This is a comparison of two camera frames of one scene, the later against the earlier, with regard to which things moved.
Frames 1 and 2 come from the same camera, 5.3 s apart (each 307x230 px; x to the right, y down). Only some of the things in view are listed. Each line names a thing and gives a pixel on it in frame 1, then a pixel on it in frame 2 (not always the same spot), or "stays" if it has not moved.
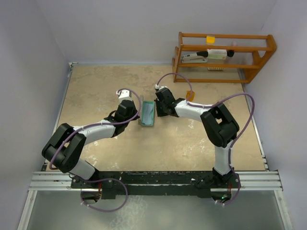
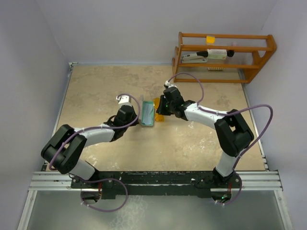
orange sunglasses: [189, 96] to [159, 118]
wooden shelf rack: [257, 60] stays
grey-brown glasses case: [147, 113] stays
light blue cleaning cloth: [147, 116] stays
